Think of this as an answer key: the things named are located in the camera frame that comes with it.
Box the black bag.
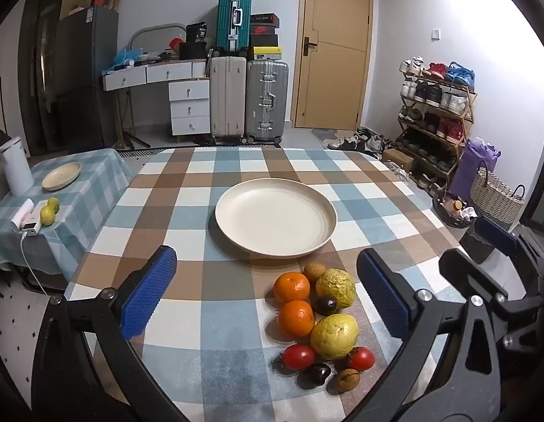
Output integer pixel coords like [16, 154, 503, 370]
[179, 41, 209, 60]

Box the dark grey woven basket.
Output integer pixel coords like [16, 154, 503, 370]
[458, 217, 497, 265]

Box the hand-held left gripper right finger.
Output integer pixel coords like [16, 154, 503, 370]
[344, 247, 504, 422]

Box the yellow black shoe box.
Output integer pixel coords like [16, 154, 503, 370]
[249, 46, 284, 62]

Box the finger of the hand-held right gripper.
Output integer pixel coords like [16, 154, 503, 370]
[439, 248, 511, 303]
[476, 216, 538, 282]

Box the grey refrigerator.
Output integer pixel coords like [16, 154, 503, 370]
[56, 6, 120, 151]

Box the wooden shoe rack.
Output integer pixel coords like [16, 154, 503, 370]
[397, 70, 478, 191]

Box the wooden door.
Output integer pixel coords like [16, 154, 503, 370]
[292, 0, 374, 129]

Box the white kettle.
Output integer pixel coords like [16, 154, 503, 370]
[0, 136, 34, 197]

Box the black tripod stand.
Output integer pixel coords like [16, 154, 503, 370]
[121, 128, 152, 149]

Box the grey arched frame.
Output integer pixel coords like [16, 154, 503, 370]
[128, 22, 185, 50]

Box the small black box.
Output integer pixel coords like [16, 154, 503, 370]
[186, 22, 210, 44]

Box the beige suitcase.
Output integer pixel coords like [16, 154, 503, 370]
[209, 55, 247, 140]

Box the brown cardboard box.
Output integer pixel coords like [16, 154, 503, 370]
[381, 148, 416, 172]

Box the brown blue checked tablecloth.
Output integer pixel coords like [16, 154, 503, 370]
[63, 146, 475, 422]

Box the white desk with drawers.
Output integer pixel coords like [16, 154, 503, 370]
[102, 60, 211, 144]

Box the wrinkled yellow-green guava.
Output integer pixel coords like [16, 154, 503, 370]
[316, 269, 357, 309]

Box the light woven basket bag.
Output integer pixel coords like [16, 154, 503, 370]
[469, 160, 526, 232]

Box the shoe rack with shoes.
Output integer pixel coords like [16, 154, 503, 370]
[397, 56, 477, 187]

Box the purple bag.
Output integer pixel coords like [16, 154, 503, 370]
[449, 137, 502, 202]

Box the smooth yellow guava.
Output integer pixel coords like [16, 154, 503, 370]
[310, 313, 359, 360]

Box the red tomato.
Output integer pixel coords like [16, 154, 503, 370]
[346, 346, 376, 372]
[278, 344, 317, 371]

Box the white handheld device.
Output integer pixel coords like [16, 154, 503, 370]
[12, 199, 36, 232]

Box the teal checked tablecloth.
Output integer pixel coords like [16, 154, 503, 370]
[0, 148, 133, 280]

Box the white charging cable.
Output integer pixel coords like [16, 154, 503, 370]
[20, 233, 49, 296]

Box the brown kiwi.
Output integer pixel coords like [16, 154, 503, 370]
[303, 262, 327, 284]
[334, 369, 361, 393]

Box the orange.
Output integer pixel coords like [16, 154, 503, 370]
[278, 300, 316, 339]
[273, 272, 311, 304]

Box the grey suitcase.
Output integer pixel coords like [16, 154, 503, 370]
[245, 59, 289, 142]

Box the large cream plate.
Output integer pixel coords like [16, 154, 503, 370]
[215, 179, 338, 258]

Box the small beige plate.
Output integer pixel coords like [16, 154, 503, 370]
[42, 162, 83, 191]

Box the teal suitcase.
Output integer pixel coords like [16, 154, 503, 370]
[216, 0, 253, 53]

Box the blue plastic bag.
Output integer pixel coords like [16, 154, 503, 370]
[102, 47, 143, 74]

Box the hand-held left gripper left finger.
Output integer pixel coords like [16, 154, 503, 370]
[31, 245, 189, 422]

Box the scattered sneakers pile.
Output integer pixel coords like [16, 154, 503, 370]
[326, 127, 392, 153]

